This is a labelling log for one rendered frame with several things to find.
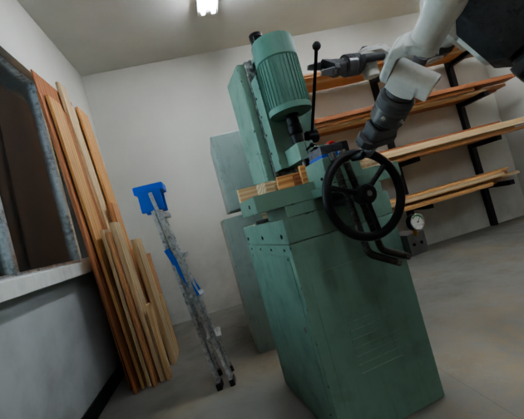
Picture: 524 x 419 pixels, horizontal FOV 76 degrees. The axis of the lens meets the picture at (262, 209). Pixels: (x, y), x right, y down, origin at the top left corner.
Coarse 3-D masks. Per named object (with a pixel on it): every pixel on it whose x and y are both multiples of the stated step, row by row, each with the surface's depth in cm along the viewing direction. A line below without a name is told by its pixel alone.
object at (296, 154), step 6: (300, 144) 132; (306, 144) 133; (288, 150) 141; (294, 150) 135; (300, 150) 132; (306, 150) 132; (288, 156) 142; (294, 156) 136; (300, 156) 131; (306, 156) 132; (288, 162) 144; (294, 162) 137; (300, 162) 139
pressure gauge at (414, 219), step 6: (408, 216) 124; (414, 216) 122; (420, 216) 123; (408, 222) 123; (414, 222) 122; (420, 222) 123; (408, 228) 124; (414, 228) 122; (420, 228) 123; (414, 234) 125
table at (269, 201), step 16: (368, 176) 115; (384, 176) 128; (272, 192) 114; (288, 192) 116; (304, 192) 118; (320, 192) 112; (336, 192) 115; (240, 208) 132; (256, 208) 112; (272, 208) 114
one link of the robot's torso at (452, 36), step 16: (480, 0) 84; (496, 0) 82; (512, 0) 81; (464, 16) 86; (480, 16) 85; (496, 16) 83; (512, 16) 81; (448, 32) 91; (464, 32) 89; (480, 32) 86; (496, 32) 84; (512, 32) 82; (464, 48) 101; (480, 48) 89; (496, 48) 85; (512, 48) 84; (496, 64) 93; (512, 64) 94
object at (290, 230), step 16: (384, 192) 127; (336, 208) 121; (384, 208) 126; (272, 224) 125; (288, 224) 115; (304, 224) 117; (320, 224) 118; (352, 224) 122; (256, 240) 151; (272, 240) 130; (288, 240) 114
